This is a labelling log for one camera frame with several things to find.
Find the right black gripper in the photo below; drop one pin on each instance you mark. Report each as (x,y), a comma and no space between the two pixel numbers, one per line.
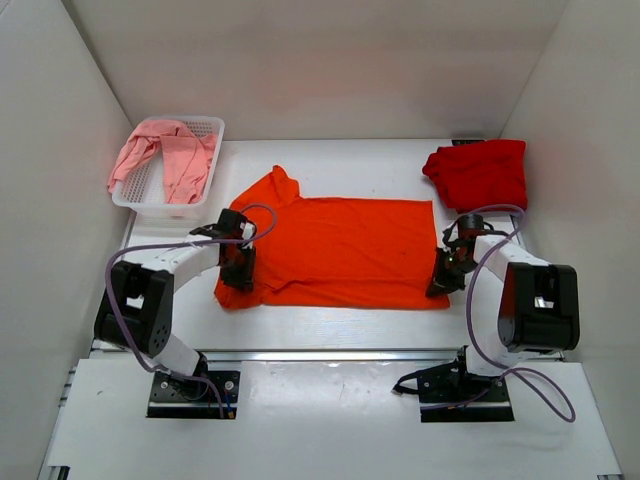
(441,284)

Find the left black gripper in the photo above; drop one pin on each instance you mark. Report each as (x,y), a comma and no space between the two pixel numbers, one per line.
(244,277)

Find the orange t shirt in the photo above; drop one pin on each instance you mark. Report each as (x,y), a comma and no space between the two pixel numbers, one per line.
(334,251)

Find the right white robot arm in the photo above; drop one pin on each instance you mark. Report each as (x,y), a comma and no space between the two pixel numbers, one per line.
(539,306)

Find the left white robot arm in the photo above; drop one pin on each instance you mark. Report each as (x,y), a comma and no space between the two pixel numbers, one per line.
(136,312)

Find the red folded t shirt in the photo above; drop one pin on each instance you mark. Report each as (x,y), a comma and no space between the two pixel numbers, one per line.
(480,174)

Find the white plastic basket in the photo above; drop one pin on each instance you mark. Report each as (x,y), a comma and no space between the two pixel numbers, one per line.
(143,190)

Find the pink t shirt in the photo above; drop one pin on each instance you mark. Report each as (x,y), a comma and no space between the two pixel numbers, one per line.
(187,158)

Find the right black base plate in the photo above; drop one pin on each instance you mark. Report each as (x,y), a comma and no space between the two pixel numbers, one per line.
(448,393)

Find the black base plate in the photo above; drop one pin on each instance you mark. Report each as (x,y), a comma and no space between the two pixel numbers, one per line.
(171,398)
(448,393)

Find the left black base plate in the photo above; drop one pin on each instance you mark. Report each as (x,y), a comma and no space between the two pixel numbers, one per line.
(171,398)

